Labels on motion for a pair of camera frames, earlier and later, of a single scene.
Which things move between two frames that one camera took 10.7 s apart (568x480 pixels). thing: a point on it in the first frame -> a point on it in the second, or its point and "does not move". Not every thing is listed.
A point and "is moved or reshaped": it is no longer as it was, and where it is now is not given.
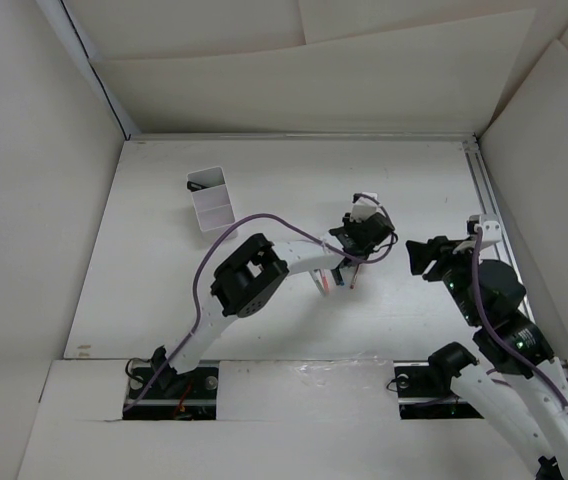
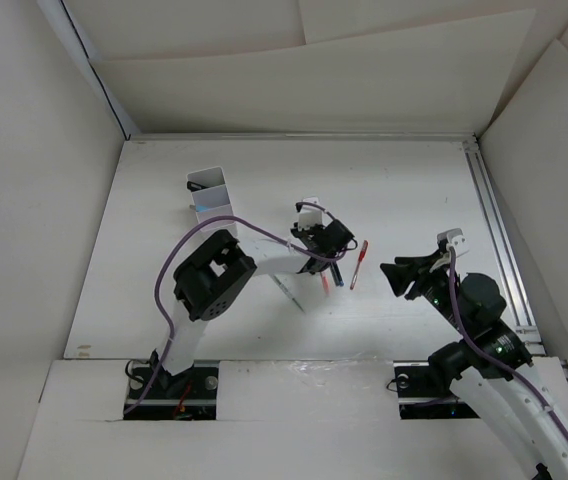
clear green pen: [317, 277] is moved or reshaped
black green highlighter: [194, 186] does not move
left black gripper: [351, 224] -> [310, 231]
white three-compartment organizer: [213, 203] does not move
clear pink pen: [326, 281] does not move
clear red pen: [355, 276] does not move
